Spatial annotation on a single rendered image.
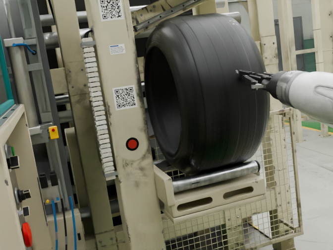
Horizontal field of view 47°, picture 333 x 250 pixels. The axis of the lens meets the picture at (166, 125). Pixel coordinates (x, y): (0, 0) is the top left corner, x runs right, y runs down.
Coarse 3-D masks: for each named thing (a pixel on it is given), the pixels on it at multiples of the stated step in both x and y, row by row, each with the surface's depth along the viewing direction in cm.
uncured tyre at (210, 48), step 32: (160, 32) 130; (192, 32) 121; (224, 32) 123; (160, 64) 163; (192, 64) 116; (224, 64) 117; (256, 64) 120; (160, 96) 168; (192, 96) 116; (224, 96) 116; (256, 96) 120; (160, 128) 164; (192, 128) 119; (224, 128) 119; (256, 128) 124; (192, 160) 127; (224, 160) 129
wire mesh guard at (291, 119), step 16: (272, 112) 193; (272, 160) 197; (288, 160) 200; (272, 192) 199; (240, 208) 194; (256, 208) 197; (272, 208) 200; (176, 224) 184; (240, 224) 195; (288, 224) 204; (224, 240) 194; (272, 240) 202
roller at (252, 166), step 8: (256, 160) 139; (224, 168) 135; (232, 168) 135; (240, 168) 136; (248, 168) 136; (256, 168) 137; (192, 176) 132; (200, 176) 132; (208, 176) 132; (216, 176) 133; (224, 176) 134; (232, 176) 135; (240, 176) 137; (176, 184) 129; (184, 184) 129; (192, 184) 130; (200, 184) 131; (208, 184) 133
